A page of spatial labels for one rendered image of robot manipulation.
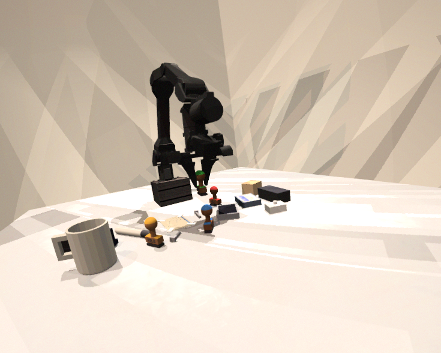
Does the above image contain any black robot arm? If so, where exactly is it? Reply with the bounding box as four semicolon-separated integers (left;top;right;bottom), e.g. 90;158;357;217
149;62;224;182

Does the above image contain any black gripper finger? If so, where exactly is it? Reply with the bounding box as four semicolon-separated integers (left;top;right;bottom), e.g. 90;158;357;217
200;158;219;186
178;161;197;188

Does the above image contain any orange rubber stamp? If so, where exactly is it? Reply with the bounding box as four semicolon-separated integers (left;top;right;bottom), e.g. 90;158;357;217
144;217;164;248

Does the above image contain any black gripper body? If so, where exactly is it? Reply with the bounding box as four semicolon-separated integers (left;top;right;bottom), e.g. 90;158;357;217
160;126;233;164

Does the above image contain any beige mug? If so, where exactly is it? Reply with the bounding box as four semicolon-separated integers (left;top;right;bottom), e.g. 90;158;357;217
51;218;117;275

